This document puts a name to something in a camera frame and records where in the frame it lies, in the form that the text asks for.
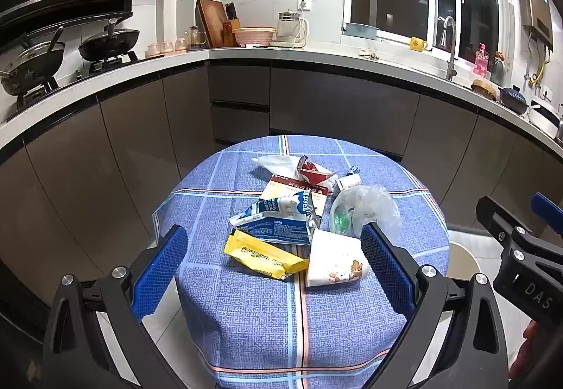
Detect clear plastic bag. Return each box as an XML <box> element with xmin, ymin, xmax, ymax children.
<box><xmin>329</xmin><ymin>184</ymin><xmax>403</xmax><ymax>240</ymax></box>

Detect knife block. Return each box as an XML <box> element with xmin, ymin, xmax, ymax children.
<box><xmin>222</xmin><ymin>2</ymin><xmax>241</xmax><ymax>47</ymax></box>

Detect wooden cutting board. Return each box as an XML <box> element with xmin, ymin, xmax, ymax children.
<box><xmin>196</xmin><ymin>0</ymin><xmax>227</xmax><ymax>49</ymax></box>

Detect red snack packet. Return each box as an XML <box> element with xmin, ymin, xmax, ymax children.
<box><xmin>296</xmin><ymin>155</ymin><xmax>337</xmax><ymax>185</ymax></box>

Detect white tissue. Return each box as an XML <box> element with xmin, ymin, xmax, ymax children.
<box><xmin>252</xmin><ymin>154</ymin><xmax>304</xmax><ymax>178</ymax></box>

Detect blue pot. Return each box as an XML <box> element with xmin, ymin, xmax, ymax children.
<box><xmin>499</xmin><ymin>85</ymin><xmax>531</xmax><ymax>114</ymax></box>

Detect black wok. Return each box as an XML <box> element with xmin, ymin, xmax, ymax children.
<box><xmin>78</xmin><ymin>17</ymin><xmax>140</xmax><ymax>63</ymax></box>

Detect dark kitchen base cabinets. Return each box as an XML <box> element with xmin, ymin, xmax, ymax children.
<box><xmin>0</xmin><ymin>46</ymin><xmax>563</xmax><ymax>328</ymax></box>

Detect wooden bowl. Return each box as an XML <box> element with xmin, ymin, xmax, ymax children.
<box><xmin>470</xmin><ymin>79</ymin><xmax>499</xmax><ymax>101</ymax></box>

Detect dark bottle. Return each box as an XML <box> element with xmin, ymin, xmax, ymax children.
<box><xmin>490</xmin><ymin>52</ymin><xmax>506</xmax><ymax>86</ymax></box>

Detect pink basket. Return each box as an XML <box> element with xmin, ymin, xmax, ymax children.
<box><xmin>232</xmin><ymin>27</ymin><xmax>277</xmax><ymax>48</ymax></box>

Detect yellow hose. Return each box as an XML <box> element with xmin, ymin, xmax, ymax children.
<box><xmin>529</xmin><ymin>48</ymin><xmax>551</xmax><ymax>86</ymax></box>

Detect white orange medicine box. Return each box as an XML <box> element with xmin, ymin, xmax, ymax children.
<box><xmin>257</xmin><ymin>175</ymin><xmax>328</xmax><ymax>214</ymax></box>

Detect white pot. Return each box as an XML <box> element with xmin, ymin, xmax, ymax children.
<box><xmin>527</xmin><ymin>101</ymin><xmax>561</xmax><ymax>139</ymax></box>

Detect wok with glass lid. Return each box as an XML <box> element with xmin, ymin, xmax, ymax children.
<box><xmin>0</xmin><ymin>26</ymin><xmax>67</xmax><ymax>97</ymax></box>

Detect white paper cup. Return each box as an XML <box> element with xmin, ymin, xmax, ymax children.
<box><xmin>305</xmin><ymin>227</ymin><xmax>369</xmax><ymax>289</ymax></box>

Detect steel faucet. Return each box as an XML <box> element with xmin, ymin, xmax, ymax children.
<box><xmin>435</xmin><ymin>15</ymin><xmax>458</xmax><ymax>80</ymax></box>

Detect white trash bin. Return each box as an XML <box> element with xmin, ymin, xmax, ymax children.
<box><xmin>446</xmin><ymin>241</ymin><xmax>481</xmax><ymax>280</ymax></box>

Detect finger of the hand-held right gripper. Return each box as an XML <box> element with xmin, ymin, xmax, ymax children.
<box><xmin>530</xmin><ymin>192</ymin><xmax>563</xmax><ymax>240</ymax></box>
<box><xmin>476</xmin><ymin>194</ymin><xmax>535</xmax><ymax>260</ymax></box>

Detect glass jar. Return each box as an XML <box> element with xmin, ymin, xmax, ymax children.
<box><xmin>185</xmin><ymin>26</ymin><xmax>207</xmax><ymax>51</ymax></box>

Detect yellow snack wrapper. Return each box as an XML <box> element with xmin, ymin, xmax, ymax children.
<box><xmin>224</xmin><ymin>228</ymin><xmax>311</xmax><ymax>281</ymax></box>

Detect white glass kettle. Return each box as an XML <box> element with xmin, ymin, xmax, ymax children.
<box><xmin>276</xmin><ymin>11</ymin><xmax>310</xmax><ymax>48</ymax></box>

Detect gas water heater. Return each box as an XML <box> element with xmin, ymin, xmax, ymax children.
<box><xmin>515</xmin><ymin>0</ymin><xmax>554</xmax><ymax>50</ymax></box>

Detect blue white milk carton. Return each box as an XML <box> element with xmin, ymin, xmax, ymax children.
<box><xmin>229</xmin><ymin>190</ymin><xmax>326</xmax><ymax>245</ymax></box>

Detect blue plaid tablecloth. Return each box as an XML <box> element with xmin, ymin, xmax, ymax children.
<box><xmin>152</xmin><ymin>134</ymin><xmax>450</xmax><ymax>389</ymax></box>

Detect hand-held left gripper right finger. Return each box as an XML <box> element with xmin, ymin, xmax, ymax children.
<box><xmin>360</xmin><ymin>222</ymin><xmax>513</xmax><ymax>389</ymax></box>

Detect person's right hand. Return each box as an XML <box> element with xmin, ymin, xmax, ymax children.
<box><xmin>510</xmin><ymin>321</ymin><xmax>544</xmax><ymax>383</ymax></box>

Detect red bottle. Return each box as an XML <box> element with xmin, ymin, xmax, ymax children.
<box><xmin>474</xmin><ymin>43</ymin><xmax>490</xmax><ymax>77</ymax></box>

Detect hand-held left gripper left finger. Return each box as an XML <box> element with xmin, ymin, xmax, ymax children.
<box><xmin>42</xmin><ymin>224</ymin><xmax>190</xmax><ymax>389</ymax></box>

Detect gas stove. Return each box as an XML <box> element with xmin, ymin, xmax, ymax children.
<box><xmin>15</xmin><ymin>52</ymin><xmax>141</xmax><ymax>108</ymax></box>

